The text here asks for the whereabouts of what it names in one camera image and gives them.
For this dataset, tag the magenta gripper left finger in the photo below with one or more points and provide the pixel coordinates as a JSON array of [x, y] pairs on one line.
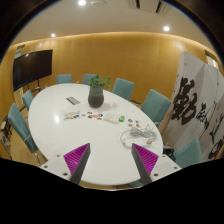
[[76, 161]]

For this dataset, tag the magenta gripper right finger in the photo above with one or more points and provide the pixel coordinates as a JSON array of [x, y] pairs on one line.
[[145, 161]]

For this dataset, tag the green charger plug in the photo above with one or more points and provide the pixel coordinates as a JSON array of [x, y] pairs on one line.
[[122, 118]]

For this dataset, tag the white oval conference table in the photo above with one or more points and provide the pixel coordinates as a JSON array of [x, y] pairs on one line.
[[110, 162]]

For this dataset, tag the colourful sticker sheet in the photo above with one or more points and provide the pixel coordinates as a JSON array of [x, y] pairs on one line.
[[71, 115]]

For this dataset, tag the teal chair near right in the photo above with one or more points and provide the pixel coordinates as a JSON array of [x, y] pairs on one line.
[[188, 155]]

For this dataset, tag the teal chair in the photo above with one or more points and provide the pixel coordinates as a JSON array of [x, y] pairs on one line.
[[155, 106], [188, 155], [18, 123], [123, 88], [87, 78], [28, 98], [63, 79]]

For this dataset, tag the white power strip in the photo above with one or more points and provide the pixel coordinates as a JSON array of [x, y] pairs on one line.
[[112, 118]]

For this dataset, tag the grey remote control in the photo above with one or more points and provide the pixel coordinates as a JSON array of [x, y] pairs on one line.
[[73, 100]]

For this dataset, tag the dark grey plant pot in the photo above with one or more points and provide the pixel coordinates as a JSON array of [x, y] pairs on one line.
[[96, 97]]

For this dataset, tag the folding calligraphy screen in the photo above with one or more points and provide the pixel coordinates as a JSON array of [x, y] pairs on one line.
[[197, 107]]

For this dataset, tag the teal chair far left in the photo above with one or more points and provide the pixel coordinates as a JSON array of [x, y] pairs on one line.
[[18, 123]]

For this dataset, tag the teal chair back right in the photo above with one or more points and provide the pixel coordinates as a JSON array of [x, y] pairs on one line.
[[123, 88]]

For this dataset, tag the teal chair left rear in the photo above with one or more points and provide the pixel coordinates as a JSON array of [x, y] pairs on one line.
[[28, 98]]

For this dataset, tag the green potted plant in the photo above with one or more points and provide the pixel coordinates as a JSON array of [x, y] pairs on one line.
[[98, 81]]

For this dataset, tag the teal chair back left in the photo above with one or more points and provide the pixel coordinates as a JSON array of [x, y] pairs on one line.
[[63, 79]]

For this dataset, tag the teal chair back middle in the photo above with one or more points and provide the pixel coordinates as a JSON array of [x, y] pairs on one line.
[[87, 78]]

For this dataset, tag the black wall television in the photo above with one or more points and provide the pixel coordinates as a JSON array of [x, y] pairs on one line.
[[31, 67]]

